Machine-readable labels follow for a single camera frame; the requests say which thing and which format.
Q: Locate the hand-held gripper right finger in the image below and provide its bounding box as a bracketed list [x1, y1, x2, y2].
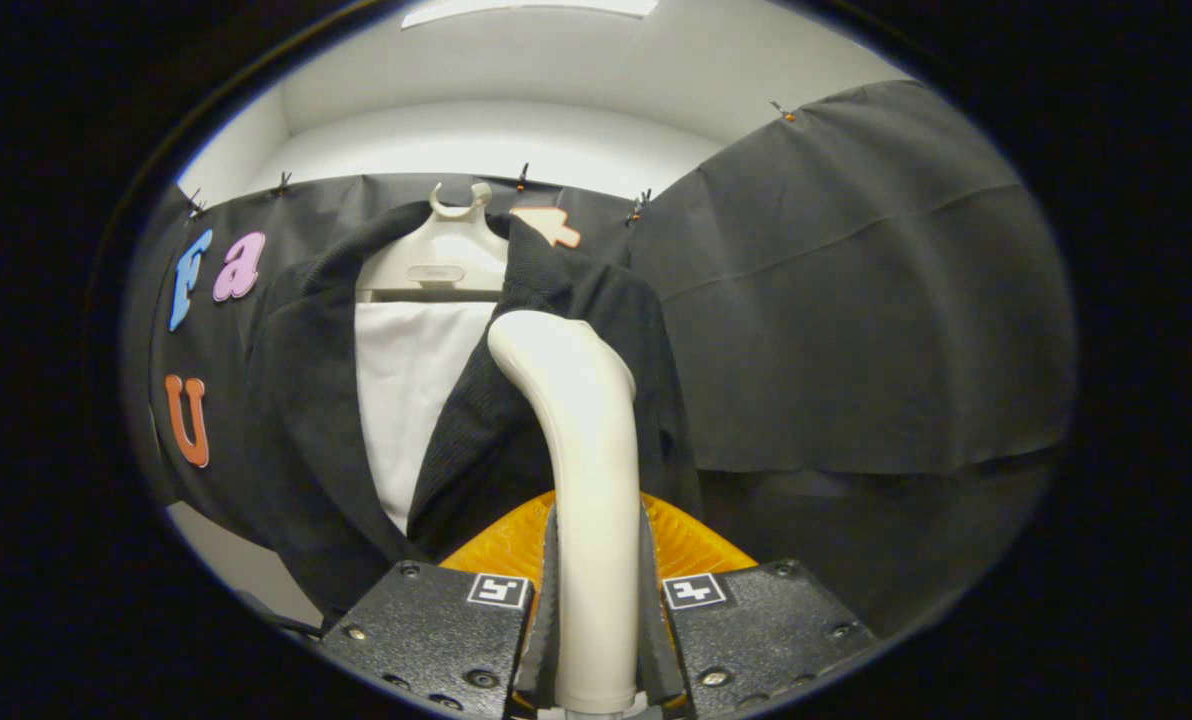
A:
[639, 492, 879, 719]

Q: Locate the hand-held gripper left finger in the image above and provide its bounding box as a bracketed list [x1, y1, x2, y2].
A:
[321, 490, 557, 720]

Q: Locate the white garment steamer head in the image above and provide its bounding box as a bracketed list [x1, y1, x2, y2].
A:
[486, 310, 642, 716]

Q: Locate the white shirt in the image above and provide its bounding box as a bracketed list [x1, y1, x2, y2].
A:
[354, 298, 499, 536]

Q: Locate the black jacket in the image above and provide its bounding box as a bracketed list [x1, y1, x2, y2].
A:
[244, 200, 705, 626]

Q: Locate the white plastic clothes hanger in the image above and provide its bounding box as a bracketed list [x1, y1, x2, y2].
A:
[356, 182, 510, 303]

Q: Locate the grey cabinet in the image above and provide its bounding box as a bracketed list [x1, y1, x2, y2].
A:
[166, 500, 322, 629]

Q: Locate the black backdrop cloth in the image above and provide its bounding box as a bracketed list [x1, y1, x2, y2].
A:
[121, 78, 1077, 641]

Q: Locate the row of black backdrop clips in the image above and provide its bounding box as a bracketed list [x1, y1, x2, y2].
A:
[184, 100, 799, 226]

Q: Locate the ceiling light panel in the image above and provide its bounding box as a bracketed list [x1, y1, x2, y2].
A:
[401, 0, 660, 29]

